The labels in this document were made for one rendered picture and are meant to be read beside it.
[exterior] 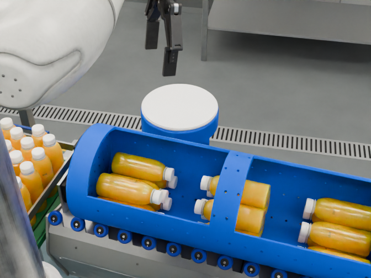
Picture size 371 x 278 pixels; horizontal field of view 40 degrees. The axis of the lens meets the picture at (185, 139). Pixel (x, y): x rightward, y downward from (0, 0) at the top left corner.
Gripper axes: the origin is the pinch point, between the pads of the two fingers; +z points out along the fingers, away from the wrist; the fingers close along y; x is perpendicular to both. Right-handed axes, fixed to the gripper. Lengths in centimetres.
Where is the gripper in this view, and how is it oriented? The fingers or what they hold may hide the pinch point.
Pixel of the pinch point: (159, 57)
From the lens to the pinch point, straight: 121.9
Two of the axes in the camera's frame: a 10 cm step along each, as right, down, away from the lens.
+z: -1.2, 8.1, 5.7
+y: 3.5, 5.7, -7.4
